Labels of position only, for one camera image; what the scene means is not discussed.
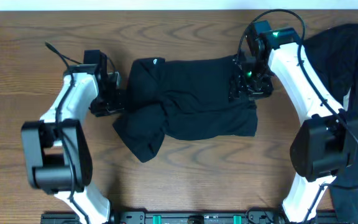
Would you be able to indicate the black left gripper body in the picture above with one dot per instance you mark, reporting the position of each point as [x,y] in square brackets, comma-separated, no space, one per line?
[117,101]

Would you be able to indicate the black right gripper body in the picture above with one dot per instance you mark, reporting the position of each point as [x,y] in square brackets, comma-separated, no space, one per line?
[256,83]

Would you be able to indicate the dark teal t-shirt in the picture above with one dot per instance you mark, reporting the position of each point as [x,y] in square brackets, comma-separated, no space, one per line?
[187,100]

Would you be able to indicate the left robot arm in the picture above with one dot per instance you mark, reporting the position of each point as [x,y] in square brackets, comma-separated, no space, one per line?
[57,157]

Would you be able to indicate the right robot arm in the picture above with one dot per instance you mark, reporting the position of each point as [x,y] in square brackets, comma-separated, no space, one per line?
[326,142]

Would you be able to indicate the dark clothes pile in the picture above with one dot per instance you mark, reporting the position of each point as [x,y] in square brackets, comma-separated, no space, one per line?
[333,55]

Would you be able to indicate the black aluminium mounting rail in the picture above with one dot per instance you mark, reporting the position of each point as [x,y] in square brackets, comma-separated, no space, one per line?
[182,217]

